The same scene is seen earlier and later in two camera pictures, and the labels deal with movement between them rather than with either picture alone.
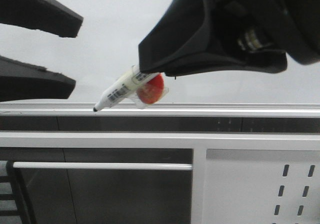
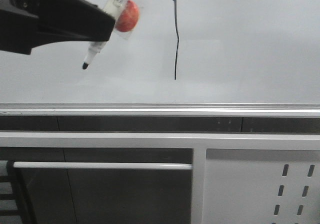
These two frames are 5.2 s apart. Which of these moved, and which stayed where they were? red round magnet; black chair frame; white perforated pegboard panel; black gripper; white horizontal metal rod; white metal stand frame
Moved: red round magnet; black gripper
Stayed: white perforated pegboard panel; white metal stand frame; black chair frame; white horizontal metal rod
